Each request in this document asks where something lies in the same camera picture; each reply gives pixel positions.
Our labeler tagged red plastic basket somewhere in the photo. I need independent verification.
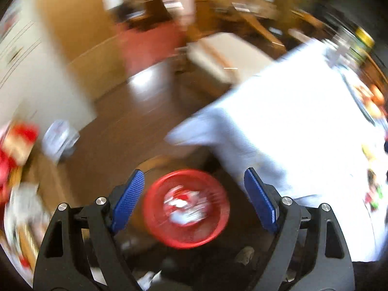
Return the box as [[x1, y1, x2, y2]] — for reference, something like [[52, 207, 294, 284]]
[[142, 170, 231, 249]]

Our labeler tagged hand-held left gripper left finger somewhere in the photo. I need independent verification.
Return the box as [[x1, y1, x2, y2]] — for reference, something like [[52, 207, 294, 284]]
[[33, 169, 145, 291]]

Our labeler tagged orange fruit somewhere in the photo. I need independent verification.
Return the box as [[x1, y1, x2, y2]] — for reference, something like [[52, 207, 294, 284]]
[[368, 85, 387, 105]]

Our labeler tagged blue striped tablecloth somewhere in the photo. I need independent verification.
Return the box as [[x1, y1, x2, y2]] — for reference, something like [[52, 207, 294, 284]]
[[165, 41, 388, 263]]

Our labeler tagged white cabinet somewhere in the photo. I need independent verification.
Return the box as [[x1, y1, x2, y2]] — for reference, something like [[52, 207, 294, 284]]
[[0, 0, 97, 146]]

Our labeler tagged round brown stool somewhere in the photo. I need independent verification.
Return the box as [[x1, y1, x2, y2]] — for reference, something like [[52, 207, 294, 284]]
[[136, 154, 194, 176]]

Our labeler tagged person's white shoe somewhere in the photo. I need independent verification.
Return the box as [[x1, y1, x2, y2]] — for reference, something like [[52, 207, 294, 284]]
[[236, 246, 256, 265]]

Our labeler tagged wooden chair with beige cushion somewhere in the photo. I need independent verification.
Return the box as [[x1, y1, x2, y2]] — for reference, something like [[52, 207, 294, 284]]
[[174, 32, 275, 85]]

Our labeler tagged white knotted plastic bag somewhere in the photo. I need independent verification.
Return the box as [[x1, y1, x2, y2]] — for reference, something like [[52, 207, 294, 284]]
[[42, 120, 80, 162]]

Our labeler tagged red white checked wrapper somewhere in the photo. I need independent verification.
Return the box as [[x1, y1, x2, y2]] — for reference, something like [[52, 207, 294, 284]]
[[164, 189, 210, 226]]

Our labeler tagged red printed blanket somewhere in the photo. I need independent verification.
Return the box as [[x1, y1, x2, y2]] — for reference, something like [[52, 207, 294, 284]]
[[0, 121, 40, 207]]

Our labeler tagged brown cardboard box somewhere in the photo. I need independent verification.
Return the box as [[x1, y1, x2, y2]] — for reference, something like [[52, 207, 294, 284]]
[[21, 150, 79, 216]]

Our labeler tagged colourful small item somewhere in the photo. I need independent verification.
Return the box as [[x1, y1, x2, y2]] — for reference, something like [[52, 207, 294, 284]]
[[365, 185, 383, 210]]

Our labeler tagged steel bottle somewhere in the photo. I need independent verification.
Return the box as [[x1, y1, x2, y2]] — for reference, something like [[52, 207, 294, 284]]
[[327, 27, 352, 67]]

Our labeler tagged blue fruit tray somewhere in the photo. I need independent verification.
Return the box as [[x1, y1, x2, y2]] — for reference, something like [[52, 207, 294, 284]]
[[339, 67, 388, 125]]

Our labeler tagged green yellow carton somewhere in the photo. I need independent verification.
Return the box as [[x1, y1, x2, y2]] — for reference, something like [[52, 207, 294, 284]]
[[348, 27, 375, 65]]

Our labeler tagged brown wooden door panel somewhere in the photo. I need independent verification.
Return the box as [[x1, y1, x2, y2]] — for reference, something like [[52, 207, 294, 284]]
[[36, 0, 128, 100]]

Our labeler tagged picture on cabinet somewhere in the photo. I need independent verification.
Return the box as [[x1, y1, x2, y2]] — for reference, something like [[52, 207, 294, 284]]
[[0, 6, 19, 38]]

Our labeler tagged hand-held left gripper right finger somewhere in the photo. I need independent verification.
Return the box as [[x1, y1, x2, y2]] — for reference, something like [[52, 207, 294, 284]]
[[244, 167, 355, 291]]

